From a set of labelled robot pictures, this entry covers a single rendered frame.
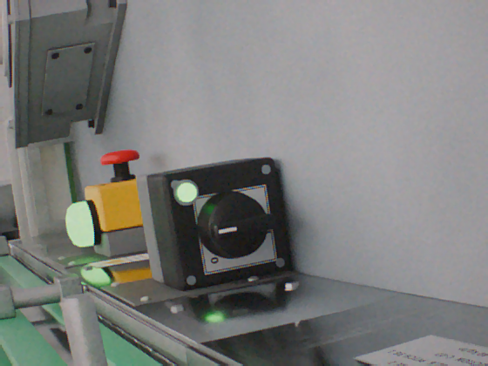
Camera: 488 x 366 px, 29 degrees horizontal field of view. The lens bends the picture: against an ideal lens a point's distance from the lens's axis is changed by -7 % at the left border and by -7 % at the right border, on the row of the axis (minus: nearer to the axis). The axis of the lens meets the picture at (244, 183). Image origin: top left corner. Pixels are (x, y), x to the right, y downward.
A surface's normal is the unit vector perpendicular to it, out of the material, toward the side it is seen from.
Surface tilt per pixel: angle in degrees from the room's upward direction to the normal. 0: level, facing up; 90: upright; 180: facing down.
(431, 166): 0
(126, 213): 90
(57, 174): 90
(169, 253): 0
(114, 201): 90
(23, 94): 86
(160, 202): 0
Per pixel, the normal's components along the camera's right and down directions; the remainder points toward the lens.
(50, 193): 0.34, 0.00
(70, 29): 0.30, 0.84
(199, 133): -0.93, 0.16
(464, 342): -0.15, -0.99
